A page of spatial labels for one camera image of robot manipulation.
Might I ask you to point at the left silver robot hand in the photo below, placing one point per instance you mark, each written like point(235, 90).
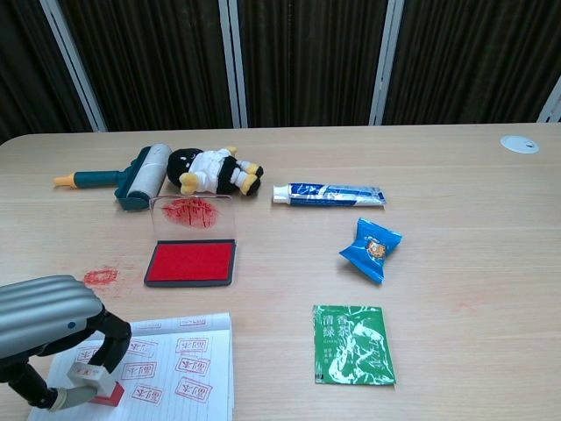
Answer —
point(44, 316)

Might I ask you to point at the white and red stamp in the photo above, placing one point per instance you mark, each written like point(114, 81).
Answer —
point(109, 394)

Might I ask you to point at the red ink pad case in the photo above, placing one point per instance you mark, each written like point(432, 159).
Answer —
point(190, 263)

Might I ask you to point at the teal lint roller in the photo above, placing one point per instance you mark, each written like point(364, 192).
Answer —
point(144, 175)

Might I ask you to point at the lined paper notebook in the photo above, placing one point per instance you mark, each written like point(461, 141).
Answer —
point(197, 408)

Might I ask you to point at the black and white plush toy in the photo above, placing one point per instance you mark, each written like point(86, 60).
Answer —
point(210, 169)

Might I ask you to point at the green tea packet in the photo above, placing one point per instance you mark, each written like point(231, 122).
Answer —
point(350, 346)

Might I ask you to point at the blue and white toothpaste tube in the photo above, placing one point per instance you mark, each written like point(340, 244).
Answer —
point(328, 195)

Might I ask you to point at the blue snack packet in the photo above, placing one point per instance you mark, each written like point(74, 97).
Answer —
point(370, 252)

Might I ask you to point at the white round table grommet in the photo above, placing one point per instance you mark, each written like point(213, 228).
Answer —
point(517, 144)

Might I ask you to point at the white partition post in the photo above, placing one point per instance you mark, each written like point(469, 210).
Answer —
point(553, 105)
point(385, 66)
point(232, 66)
point(73, 66)

